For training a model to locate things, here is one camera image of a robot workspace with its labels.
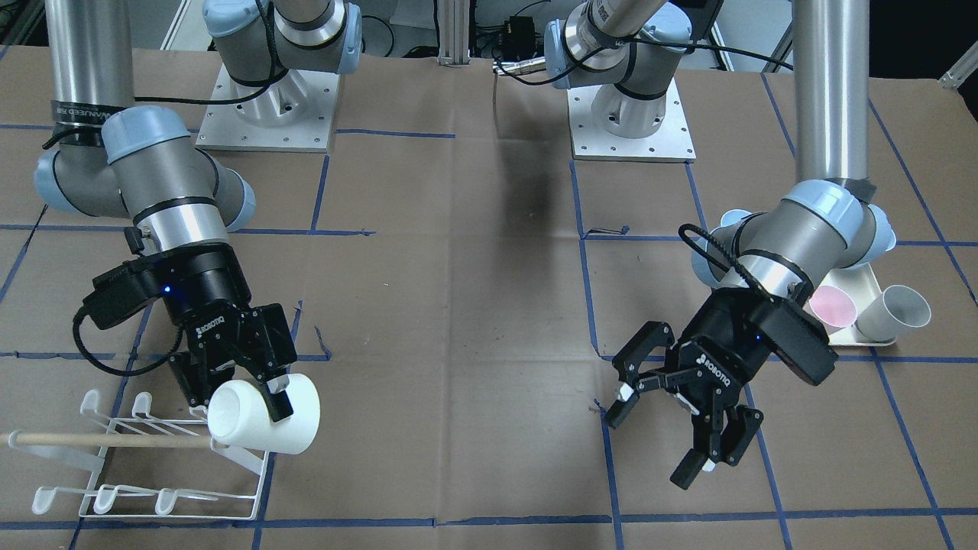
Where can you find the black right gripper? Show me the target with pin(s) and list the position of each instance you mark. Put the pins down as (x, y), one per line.
(205, 294)

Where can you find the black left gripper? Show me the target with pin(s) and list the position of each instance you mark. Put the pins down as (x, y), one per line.
(722, 336)

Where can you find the white ikea cup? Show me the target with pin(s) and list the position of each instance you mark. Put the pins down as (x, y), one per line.
(237, 415)

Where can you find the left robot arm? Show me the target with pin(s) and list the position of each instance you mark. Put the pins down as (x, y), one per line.
(765, 267)

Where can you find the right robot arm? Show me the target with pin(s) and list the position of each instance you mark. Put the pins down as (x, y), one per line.
(112, 154)

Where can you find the pink cup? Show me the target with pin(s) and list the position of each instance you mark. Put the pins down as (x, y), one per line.
(833, 307)

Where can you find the grey cup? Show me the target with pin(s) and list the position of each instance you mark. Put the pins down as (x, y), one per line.
(896, 311)

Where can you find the cream plastic tray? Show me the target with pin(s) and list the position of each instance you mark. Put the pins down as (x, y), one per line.
(861, 285)

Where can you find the white wire cup rack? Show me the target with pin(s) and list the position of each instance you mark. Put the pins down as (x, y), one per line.
(142, 466)

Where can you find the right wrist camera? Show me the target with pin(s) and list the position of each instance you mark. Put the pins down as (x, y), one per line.
(123, 292)

